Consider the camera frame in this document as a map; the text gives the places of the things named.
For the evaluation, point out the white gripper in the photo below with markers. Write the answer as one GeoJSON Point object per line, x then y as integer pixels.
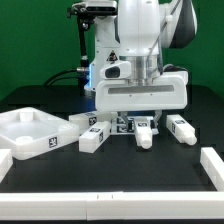
{"type": "Point", "coordinates": [115, 93]}

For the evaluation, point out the white square desk top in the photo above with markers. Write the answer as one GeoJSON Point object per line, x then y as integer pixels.
{"type": "Point", "coordinates": [29, 132]}

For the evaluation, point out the white left fence bar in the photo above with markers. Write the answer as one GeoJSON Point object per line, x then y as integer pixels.
{"type": "Point", "coordinates": [6, 162]}

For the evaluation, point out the white marker sheet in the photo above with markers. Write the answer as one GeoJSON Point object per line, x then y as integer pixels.
{"type": "Point", "coordinates": [119, 127]}

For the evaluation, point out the white front fence bar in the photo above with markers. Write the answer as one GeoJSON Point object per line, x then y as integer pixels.
{"type": "Point", "coordinates": [112, 206]}

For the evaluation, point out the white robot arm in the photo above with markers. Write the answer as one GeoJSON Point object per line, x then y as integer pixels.
{"type": "Point", "coordinates": [138, 33]}

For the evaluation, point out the white fence bar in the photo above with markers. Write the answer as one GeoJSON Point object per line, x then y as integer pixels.
{"type": "Point", "coordinates": [112, 206]}
{"type": "Point", "coordinates": [214, 167]}
{"type": "Point", "coordinates": [6, 162]}

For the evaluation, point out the camera on stand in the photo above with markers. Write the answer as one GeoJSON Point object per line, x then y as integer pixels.
{"type": "Point", "coordinates": [96, 7]}

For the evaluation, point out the white right fence bar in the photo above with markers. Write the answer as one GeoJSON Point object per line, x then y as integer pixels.
{"type": "Point", "coordinates": [214, 167]}

